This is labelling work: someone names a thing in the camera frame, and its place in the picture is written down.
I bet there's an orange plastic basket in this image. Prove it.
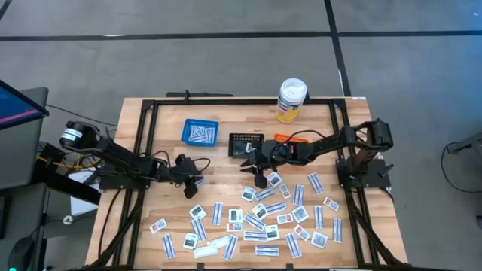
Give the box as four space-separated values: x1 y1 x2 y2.
273 132 309 145

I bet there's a black floor cable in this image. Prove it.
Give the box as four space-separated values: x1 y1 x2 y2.
439 141 482 194

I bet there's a black plastic basket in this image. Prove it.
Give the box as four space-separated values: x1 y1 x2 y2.
227 132 266 159

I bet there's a black stand leg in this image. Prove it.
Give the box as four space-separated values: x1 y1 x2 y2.
35 142 102 206

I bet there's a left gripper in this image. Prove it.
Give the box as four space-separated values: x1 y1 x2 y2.
163 153 204 199

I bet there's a grey stand leg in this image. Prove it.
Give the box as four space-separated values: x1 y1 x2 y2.
446 130 482 155

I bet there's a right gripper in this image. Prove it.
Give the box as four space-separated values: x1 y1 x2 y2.
240 139 297 190

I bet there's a thin black cable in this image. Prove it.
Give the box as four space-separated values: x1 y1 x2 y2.
47 103 117 127

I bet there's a computer monitor blue screen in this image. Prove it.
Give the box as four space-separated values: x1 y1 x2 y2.
0 79 50 131

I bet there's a white paper box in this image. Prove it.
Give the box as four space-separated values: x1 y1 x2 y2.
69 171 99 216

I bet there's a black computer mouse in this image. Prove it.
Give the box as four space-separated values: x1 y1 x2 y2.
7 236 37 271

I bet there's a Lysol wipes canister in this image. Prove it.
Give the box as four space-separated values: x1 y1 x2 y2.
275 78 309 124

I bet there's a plain white bandage packet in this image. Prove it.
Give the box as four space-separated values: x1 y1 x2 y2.
193 245 219 259
206 236 230 249

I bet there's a yellow cable bundle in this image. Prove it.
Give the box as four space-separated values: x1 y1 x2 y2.
37 154 105 171

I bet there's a blue plastic basket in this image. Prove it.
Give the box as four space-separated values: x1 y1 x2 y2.
180 118 220 148

